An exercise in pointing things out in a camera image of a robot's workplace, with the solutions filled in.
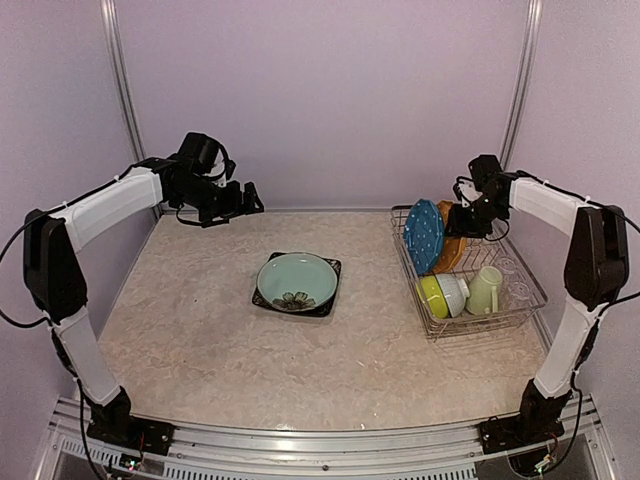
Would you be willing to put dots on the clear glass far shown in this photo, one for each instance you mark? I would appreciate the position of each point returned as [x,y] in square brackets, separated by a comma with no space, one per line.
[507,265]

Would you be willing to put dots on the vertical aluminium post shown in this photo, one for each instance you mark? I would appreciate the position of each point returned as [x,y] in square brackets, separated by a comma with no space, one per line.
[118,66]
[523,77]

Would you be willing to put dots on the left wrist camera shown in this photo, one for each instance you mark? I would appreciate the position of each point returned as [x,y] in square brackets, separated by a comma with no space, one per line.
[223,170]

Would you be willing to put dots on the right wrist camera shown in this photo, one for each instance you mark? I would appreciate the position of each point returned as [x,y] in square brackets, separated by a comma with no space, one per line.
[465,191]

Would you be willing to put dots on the right vertical aluminium post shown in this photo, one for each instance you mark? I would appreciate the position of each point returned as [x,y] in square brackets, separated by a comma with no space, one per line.
[523,77]

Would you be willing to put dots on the blue polka dot plate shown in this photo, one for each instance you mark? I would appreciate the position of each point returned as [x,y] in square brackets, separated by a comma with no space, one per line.
[423,235]

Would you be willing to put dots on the left vertical aluminium post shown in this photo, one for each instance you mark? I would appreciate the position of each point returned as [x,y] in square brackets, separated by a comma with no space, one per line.
[118,66]

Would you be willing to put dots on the yellow-green bowl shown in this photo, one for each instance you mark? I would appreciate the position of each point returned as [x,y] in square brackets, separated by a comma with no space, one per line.
[431,294]

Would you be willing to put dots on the pale green mug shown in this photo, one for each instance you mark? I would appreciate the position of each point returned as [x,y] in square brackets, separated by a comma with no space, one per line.
[484,291]

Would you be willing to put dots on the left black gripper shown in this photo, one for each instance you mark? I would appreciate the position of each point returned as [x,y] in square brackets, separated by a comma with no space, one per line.
[234,205]

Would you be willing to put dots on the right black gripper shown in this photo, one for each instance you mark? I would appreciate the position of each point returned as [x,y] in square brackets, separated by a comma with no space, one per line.
[461,227]

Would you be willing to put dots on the aluminium front frame rail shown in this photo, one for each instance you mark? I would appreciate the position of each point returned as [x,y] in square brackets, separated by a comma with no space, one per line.
[445,451]

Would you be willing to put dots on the clear glass near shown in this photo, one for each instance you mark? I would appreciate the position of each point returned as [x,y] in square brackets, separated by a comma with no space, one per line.
[514,294]

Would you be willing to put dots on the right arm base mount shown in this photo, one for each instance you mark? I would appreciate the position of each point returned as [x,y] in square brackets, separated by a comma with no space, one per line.
[507,433]

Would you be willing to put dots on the clear glass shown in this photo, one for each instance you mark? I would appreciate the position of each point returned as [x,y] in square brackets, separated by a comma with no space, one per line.
[507,265]
[514,294]

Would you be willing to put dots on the light green floral plate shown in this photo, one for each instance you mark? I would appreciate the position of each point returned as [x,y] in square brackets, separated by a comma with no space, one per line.
[296,281]

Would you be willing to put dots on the black square floral plate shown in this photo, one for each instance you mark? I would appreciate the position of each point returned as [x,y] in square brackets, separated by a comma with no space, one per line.
[330,305]

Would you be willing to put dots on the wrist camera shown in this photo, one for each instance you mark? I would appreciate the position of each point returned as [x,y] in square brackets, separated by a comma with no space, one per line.
[223,170]
[465,191]

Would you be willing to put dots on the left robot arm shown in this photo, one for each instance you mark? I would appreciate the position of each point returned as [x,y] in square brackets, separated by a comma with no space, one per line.
[198,175]

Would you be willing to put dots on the metal wire dish rack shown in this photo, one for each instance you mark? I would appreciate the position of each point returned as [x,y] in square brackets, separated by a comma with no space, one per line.
[478,253]

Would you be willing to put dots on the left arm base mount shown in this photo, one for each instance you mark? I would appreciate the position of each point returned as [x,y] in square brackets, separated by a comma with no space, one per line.
[141,434]

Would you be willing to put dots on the white patterned bowl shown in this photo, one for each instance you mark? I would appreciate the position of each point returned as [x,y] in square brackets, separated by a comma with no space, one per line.
[454,292]

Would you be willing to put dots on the orange polka dot plate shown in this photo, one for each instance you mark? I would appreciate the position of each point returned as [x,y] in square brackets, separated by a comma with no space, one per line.
[453,247]

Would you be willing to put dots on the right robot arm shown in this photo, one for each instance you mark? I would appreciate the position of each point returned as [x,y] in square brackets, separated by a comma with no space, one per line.
[595,271]

